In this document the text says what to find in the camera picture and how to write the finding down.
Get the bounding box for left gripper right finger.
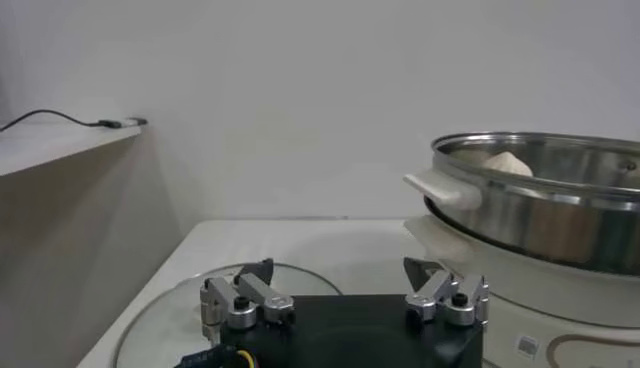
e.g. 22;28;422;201
402;256;490;329

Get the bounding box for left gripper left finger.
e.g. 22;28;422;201
199;257;297;346

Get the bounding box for round glass pot lid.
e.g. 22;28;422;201
112;263;344;368

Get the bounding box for white steamed baozi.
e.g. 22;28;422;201
482;151;535;178

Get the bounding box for stainless steel steamer basket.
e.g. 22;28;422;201
403;131;640;277

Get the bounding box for cream electric cooker base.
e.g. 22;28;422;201
403;214;640;368

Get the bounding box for white side table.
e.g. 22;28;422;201
0;117;144;177

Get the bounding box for yellow blue gripper wires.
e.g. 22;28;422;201
173;345;259;368

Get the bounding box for black cable with adapter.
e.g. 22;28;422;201
0;108;149;134

